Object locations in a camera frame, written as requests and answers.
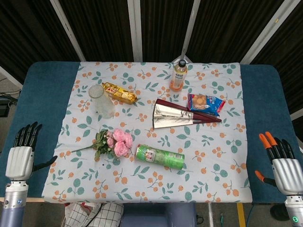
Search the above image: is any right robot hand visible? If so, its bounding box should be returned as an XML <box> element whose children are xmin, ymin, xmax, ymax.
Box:
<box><xmin>254</xmin><ymin>131</ymin><xmax>303</xmax><ymax>195</ymax></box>

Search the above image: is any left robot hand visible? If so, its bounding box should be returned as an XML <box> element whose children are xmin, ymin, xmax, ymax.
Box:
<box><xmin>5</xmin><ymin>121</ymin><xmax>58</xmax><ymax>182</ymax></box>

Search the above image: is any pink rose bouquet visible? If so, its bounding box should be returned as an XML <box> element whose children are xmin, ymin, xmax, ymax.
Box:
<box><xmin>71</xmin><ymin>128</ymin><xmax>134</xmax><ymax>162</ymax></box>

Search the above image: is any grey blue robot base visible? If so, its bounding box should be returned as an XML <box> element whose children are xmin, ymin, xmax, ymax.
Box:
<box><xmin>121</xmin><ymin>202</ymin><xmax>197</xmax><ymax>227</ymax></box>

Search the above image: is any clear glass vase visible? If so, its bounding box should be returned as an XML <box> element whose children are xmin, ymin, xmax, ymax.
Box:
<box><xmin>88</xmin><ymin>84</ymin><xmax>116</xmax><ymax>119</ymax></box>

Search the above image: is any blue table cover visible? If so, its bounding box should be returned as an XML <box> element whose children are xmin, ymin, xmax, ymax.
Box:
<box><xmin>0</xmin><ymin>61</ymin><xmax>303</xmax><ymax>205</ymax></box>

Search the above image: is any checkered white bag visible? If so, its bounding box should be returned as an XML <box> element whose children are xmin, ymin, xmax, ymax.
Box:
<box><xmin>62</xmin><ymin>201</ymin><xmax>125</xmax><ymax>227</ymax></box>

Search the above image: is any blue biscuit package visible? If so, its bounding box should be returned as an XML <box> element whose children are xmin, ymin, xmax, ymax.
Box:
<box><xmin>187</xmin><ymin>93</ymin><xmax>226</xmax><ymax>117</ymax></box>

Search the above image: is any folding paper fan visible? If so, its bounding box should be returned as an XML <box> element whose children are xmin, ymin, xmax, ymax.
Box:
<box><xmin>152</xmin><ymin>98</ymin><xmax>223</xmax><ymax>130</ymax></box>

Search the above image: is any gold snack package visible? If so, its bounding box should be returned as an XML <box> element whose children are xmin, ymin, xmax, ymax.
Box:
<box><xmin>101</xmin><ymin>81</ymin><xmax>139</xmax><ymax>105</ymax></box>

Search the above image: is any green chips can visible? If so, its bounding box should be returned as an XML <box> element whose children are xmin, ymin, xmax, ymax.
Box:
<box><xmin>134</xmin><ymin>144</ymin><xmax>185</xmax><ymax>171</ymax></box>

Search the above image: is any floral tablecloth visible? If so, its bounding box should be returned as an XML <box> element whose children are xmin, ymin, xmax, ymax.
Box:
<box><xmin>41</xmin><ymin>61</ymin><xmax>252</xmax><ymax>203</ymax></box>

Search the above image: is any orange drink bottle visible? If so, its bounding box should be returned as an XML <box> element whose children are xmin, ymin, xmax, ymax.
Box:
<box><xmin>169</xmin><ymin>59</ymin><xmax>188</xmax><ymax>92</ymax></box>

